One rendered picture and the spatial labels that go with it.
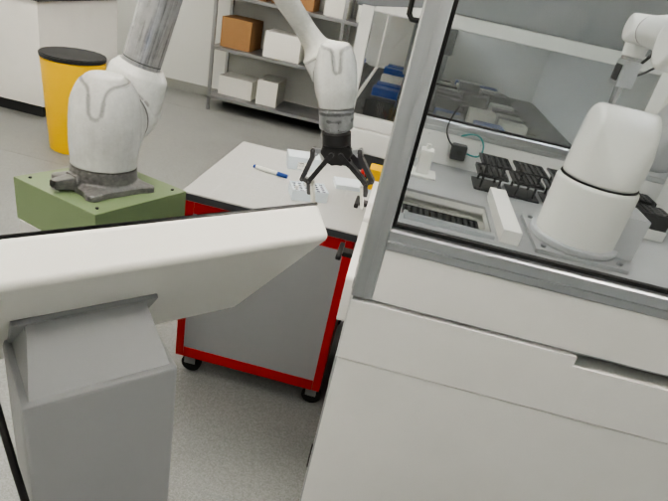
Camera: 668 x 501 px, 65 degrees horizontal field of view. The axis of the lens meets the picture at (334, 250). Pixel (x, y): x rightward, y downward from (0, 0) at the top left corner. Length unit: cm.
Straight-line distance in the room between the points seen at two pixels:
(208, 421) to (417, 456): 97
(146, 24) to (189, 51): 465
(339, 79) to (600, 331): 79
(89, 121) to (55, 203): 21
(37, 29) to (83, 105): 334
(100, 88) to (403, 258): 80
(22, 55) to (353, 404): 411
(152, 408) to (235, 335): 128
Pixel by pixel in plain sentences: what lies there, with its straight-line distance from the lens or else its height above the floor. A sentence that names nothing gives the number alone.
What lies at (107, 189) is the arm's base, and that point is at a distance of 137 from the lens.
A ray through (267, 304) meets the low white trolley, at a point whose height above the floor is 41.
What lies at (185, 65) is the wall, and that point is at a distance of 619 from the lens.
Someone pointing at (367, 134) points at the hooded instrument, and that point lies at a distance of 224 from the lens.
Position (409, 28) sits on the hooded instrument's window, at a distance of 219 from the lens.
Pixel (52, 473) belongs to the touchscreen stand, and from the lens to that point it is 69.
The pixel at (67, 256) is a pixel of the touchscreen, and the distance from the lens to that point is 53.
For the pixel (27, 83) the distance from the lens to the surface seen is 482.
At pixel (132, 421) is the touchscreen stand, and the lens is 68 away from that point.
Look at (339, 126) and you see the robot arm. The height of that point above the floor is 112.
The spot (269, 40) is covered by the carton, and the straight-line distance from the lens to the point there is 534.
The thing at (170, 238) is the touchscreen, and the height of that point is 118.
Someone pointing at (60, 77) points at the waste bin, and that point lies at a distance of 393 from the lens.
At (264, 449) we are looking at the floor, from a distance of 191.
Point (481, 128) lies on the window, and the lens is 86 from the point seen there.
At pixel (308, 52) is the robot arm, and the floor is 125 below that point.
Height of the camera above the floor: 145
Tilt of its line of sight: 28 degrees down
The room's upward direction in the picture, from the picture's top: 12 degrees clockwise
